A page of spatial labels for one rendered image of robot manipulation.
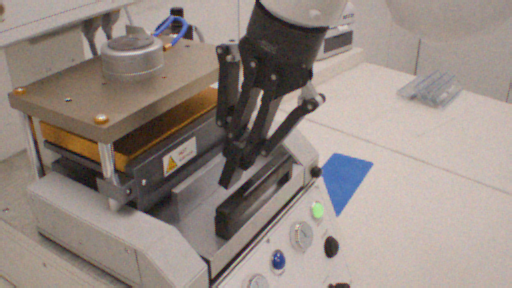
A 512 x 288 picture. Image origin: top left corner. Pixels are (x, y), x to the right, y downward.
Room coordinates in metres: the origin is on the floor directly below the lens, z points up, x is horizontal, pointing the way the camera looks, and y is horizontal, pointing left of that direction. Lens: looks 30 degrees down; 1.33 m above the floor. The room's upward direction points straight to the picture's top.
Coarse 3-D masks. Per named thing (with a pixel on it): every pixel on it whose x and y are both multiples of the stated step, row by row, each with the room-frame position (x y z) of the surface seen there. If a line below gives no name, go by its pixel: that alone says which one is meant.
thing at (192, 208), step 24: (216, 168) 0.52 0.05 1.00; (192, 192) 0.48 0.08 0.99; (216, 192) 0.51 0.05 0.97; (288, 192) 0.54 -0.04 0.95; (168, 216) 0.46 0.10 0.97; (192, 216) 0.46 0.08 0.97; (264, 216) 0.49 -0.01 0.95; (192, 240) 0.42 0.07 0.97; (216, 240) 0.42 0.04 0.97; (240, 240) 0.44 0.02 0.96; (216, 264) 0.40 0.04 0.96
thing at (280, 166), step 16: (272, 160) 0.53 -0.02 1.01; (288, 160) 0.54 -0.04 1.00; (256, 176) 0.49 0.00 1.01; (272, 176) 0.50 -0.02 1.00; (288, 176) 0.54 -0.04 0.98; (240, 192) 0.46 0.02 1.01; (256, 192) 0.47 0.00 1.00; (224, 208) 0.43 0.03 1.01; (240, 208) 0.44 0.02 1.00; (224, 224) 0.42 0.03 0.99
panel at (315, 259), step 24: (312, 192) 0.59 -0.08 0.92; (288, 216) 0.53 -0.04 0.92; (312, 216) 0.56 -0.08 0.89; (264, 240) 0.48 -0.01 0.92; (288, 240) 0.51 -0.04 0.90; (240, 264) 0.43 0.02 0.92; (264, 264) 0.46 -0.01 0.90; (288, 264) 0.49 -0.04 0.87; (312, 264) 0.52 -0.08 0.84; (336, 264) 0.56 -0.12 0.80
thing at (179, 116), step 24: (192, 96) 0.62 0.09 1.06; (216, 96) 0.61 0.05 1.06; (168, 120) 0.54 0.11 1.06; (192, 120) 0.55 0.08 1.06; (48, 144) 0.54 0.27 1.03; (72, 144) 0.51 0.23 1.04; (96, 144) 0.48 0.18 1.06; (120, 144) 0.48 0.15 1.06; (144, 144) 0.48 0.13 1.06; (96, 168) 0.49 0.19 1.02; (120, 168) 0.46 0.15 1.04
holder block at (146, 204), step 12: (204, 156) 0.57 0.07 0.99; (60, 168) 0.53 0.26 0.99; (72, 168) 0.53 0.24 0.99; (192, 168) 0.55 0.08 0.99; (84, 180) 0.51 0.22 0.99; (96, 180) 0.50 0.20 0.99; (180, 180) 0.53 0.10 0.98; (156, 192) 0.49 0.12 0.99; (168, 192) 0.50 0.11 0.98; (132, 204) 0.46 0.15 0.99; (144, 204) 0.47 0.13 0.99; (156, 204) 0.48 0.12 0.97
